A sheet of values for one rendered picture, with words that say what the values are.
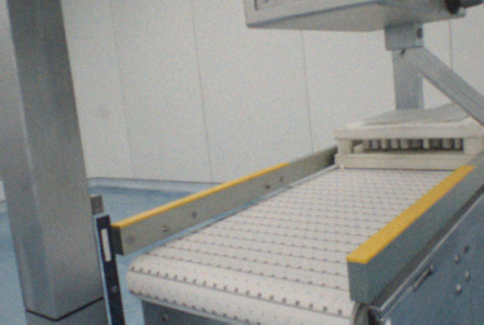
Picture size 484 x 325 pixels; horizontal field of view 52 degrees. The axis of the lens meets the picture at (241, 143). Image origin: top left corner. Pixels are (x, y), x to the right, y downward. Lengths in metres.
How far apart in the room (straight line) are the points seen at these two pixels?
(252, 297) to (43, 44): 0.30
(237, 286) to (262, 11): 0.24
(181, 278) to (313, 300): 0.14
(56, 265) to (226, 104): 4.34
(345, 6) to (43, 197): 0.33
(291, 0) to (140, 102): 5.29
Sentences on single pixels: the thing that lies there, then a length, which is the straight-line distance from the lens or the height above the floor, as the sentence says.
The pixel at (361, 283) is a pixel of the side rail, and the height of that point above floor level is 0.93.
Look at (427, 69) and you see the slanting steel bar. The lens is 0.53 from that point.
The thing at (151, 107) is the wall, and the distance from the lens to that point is 5.50.
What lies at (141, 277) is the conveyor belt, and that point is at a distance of 0.54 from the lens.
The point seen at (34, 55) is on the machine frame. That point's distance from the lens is 0.51.
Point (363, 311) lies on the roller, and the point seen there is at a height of 0.90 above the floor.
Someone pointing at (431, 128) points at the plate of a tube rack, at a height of 0.98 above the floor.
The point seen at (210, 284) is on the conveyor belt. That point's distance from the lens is 0.48.
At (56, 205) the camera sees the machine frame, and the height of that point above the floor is 0.99.
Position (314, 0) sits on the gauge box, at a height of 1.14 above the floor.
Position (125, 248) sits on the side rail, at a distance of 0.55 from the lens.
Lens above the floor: 1.09
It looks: 7 degrees down
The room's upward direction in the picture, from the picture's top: 6 degrees counter-clockwise
